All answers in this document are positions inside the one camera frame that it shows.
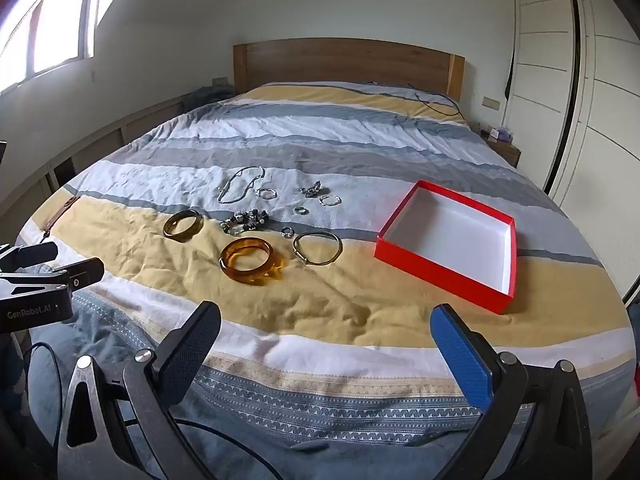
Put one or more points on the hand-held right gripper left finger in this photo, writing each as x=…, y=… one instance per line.
x=192, y=345

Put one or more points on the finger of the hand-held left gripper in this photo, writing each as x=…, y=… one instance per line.
x=30, y=255
x=85, y=272

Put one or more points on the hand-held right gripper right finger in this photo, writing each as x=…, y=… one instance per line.
x=460, y=355

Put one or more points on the amber translucent bangle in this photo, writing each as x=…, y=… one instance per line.
x=227, y=262

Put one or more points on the dark brown bangle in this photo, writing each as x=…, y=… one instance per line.
x=172, y=232

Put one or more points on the red shallow box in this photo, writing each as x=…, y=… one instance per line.
x=450, y=240

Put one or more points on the thin metal bangle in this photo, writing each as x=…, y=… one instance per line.
x=300, y=255

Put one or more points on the low white shelf unit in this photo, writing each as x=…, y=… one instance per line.
x=100, y=140

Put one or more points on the twisted silver hoop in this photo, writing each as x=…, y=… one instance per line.
x=330, y=204
x=260, y=192

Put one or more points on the silver brooch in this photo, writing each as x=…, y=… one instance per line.
x=314, y=190

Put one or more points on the wooden nightstand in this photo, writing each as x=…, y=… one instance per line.
x=507, y=152

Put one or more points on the grey knitted cloth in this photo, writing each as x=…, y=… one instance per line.
x=212, y=97

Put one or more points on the purple tissue box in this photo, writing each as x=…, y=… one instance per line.
x=500, y=135

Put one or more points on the window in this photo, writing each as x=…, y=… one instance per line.
x=50, y=25

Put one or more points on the white wardrobe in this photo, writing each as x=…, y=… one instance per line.
x=600, y=85

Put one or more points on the wooden headboard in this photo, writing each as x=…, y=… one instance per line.
x=345, y=62

